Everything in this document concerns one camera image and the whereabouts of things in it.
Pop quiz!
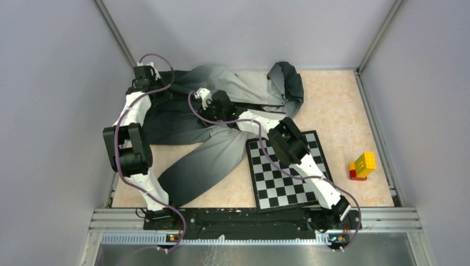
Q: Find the yellow toy brick block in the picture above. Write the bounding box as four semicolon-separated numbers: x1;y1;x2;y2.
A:
353;151;377;179

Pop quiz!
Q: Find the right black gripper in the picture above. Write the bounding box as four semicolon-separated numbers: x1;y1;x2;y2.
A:
196;99;225;129

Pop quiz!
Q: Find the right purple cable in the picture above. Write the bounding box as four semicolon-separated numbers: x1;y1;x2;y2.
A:
188;90;362;253

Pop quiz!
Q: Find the purple cable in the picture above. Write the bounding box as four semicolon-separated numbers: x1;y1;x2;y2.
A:
188;90;362;253
114;53;187;254

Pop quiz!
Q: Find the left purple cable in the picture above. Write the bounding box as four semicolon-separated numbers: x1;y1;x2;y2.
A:
114;53;187;254

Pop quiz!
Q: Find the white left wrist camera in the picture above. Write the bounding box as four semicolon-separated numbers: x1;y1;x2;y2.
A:
136;62;155;68

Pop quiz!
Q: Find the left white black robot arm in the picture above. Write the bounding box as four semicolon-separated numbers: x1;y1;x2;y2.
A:
103;63;181;231

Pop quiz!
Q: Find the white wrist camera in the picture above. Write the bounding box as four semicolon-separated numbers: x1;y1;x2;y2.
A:
194;88;212;105
136;62;155;68

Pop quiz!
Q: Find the grey gradient zip jacket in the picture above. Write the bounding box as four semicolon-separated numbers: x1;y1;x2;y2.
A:
143;62;304;207

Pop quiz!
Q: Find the aluminium frame rail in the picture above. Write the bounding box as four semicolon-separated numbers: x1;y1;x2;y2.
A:
89;208;422;247

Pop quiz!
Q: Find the red toy brick block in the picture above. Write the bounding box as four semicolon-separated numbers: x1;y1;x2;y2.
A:
349;162;367;182

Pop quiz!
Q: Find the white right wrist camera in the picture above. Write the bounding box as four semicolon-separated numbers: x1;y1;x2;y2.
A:
194;88;212;105

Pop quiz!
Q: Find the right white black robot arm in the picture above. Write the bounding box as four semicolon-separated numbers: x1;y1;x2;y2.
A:
188;88;351;228

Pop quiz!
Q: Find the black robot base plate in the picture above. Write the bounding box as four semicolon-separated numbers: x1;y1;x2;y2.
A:
157;207;362;241

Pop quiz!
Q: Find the black white checkerboard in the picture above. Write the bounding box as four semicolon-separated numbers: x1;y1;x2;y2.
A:
246;130;333;213

